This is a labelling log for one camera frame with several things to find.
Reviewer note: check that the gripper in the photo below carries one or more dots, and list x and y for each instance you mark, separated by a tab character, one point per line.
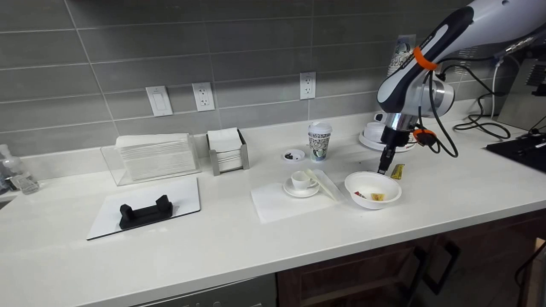
393	136

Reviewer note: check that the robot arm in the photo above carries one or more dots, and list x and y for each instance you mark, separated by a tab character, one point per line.
452	30

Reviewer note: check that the brown sachet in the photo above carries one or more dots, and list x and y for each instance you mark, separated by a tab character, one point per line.
397	171

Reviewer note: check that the white bowl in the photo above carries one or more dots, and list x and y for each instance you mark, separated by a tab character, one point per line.
371	183

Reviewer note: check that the yellow sachet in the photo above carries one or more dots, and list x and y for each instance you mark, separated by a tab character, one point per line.
377	196

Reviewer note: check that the red sachet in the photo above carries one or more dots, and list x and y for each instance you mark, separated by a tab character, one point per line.
359	195

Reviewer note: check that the white plate with cups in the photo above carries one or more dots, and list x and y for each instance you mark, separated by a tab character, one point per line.
373	132

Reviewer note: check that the patterned paper cup with lid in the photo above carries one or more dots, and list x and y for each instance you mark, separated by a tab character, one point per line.
319	143

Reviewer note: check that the stack of patterned paper cups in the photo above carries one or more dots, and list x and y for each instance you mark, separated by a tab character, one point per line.
401	53

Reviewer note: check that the clear wrapped plastic cutlery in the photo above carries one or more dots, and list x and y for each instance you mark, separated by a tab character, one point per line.
324	184

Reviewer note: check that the small white dish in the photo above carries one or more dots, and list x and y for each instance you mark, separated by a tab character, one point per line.
293	155

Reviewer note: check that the white espresso cup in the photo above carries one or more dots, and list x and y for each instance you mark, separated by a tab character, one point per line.
300	180

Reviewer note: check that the white saucer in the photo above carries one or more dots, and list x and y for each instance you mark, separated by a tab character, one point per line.
298	192

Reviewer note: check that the black drip tray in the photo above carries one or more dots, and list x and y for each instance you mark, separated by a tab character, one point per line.
518	151

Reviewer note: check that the white paper napkin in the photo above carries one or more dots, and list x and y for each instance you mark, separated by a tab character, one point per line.
277	202

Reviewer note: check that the silver coffee machine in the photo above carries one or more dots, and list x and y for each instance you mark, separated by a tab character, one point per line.
522	94

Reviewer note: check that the brown cabinet door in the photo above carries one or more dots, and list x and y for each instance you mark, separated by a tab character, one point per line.
486	260
341	277

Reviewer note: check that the metal napkin holder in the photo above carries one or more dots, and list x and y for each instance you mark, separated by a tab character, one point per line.
244	157

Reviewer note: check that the stack of white napkins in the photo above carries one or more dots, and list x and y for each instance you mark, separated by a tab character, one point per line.
225	147

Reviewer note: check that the stack of paper towels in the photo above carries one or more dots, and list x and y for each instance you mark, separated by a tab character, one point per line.
155	155

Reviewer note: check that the black plastic holder block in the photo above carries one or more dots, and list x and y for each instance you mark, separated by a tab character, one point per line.
145	212

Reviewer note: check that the white flat board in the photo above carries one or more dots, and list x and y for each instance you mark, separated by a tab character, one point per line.
128	200

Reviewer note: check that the clear acrylic towel box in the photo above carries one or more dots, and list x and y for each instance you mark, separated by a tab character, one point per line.
111	164

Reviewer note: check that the clear pump bottle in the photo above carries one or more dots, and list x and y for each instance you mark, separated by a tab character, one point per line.
17	172

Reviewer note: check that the white wall socket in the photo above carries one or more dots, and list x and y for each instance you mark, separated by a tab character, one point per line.
308	85
203	97

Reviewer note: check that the white wall switch plate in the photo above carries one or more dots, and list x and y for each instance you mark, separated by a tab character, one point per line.
159	101

